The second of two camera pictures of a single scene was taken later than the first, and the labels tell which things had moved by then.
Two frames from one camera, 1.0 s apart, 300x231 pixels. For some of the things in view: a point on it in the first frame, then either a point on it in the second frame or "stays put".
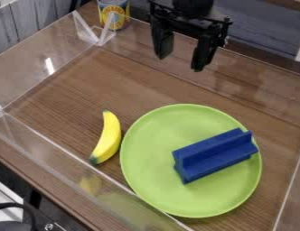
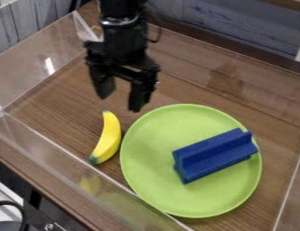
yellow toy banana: x=110 y=139 stays put
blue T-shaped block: x=213 y=154 stays put
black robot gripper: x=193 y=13 → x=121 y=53
